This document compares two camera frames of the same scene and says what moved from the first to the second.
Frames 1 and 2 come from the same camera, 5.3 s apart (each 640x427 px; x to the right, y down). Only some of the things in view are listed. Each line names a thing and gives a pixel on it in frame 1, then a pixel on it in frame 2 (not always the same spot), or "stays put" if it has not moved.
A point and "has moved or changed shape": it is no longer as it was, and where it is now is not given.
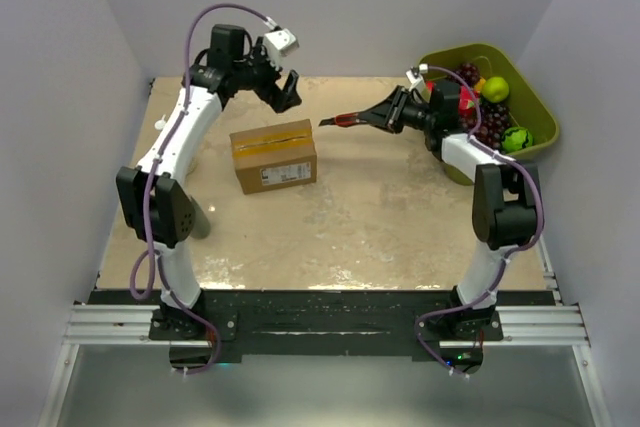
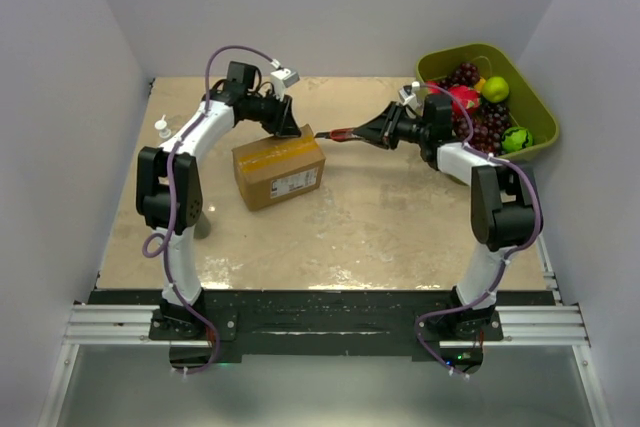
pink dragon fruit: x=466 y=102 stays put
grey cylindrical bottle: x=202 y=227 stays put
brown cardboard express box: x=275 y=156 has moved or changed shape
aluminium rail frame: x=517 y=326 stays put
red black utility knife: x=344 y=120 → x=341 y=135
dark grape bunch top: x=467 y=71 stays put
